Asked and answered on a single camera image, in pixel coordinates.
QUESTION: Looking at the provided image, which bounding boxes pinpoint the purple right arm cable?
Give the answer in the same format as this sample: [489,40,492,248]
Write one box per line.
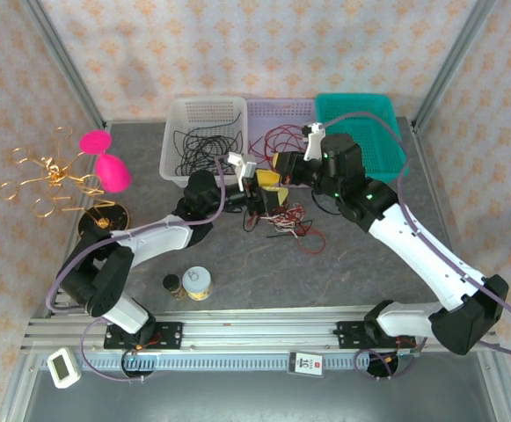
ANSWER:
[320,112,511,382]

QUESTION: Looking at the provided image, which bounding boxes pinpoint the grey slotted cable duct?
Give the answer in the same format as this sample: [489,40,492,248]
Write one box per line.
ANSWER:
[78,353,373,371]

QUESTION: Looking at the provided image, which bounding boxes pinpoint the small dark jar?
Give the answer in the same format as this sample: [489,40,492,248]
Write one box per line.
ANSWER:
[162,273,184,301]

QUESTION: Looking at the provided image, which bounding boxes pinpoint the white plastic basket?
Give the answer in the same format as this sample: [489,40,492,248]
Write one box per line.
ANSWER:
[158,96,250,189]

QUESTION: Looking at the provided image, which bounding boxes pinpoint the pink hourglass-shaped object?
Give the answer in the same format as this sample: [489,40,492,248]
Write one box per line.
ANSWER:
[78,130,132,194]

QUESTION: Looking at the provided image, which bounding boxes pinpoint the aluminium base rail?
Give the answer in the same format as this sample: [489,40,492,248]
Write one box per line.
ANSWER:
[20,304,501,353]

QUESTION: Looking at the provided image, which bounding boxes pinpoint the label card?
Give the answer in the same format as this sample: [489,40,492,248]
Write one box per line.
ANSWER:
[287,351,325,378]

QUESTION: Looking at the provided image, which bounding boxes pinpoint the teal plastic basket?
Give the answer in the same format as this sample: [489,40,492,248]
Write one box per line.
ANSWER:
[314,92,410,186]

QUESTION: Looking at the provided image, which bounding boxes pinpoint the tin can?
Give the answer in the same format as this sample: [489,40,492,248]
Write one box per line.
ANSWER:
[181,266,215,302]

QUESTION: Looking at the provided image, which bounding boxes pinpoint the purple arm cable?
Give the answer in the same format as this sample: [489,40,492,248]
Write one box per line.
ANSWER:
[45,153,238,383]
[320,112,511,382]

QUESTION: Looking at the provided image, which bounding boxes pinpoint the lilac plastic basket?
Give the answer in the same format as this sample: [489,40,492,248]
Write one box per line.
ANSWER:
[244,97,326,189]

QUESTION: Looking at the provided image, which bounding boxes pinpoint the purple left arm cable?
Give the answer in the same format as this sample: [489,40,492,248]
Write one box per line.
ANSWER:
[45,153,238,383]

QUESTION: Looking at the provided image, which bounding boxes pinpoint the aluminium frame post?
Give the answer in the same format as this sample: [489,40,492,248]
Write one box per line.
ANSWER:
[18,0,108,129]
[412,0,499,131]

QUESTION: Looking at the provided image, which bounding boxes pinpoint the white digital timer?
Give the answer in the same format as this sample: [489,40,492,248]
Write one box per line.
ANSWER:
[46,347,83,389]

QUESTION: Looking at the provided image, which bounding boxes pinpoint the red cable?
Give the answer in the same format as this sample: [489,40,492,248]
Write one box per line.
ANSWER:
[243,200,327,257]
[248,124,309,164]

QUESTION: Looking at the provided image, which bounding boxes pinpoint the gold wire stand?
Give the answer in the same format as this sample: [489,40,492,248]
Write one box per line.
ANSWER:
[0,126,131,233]

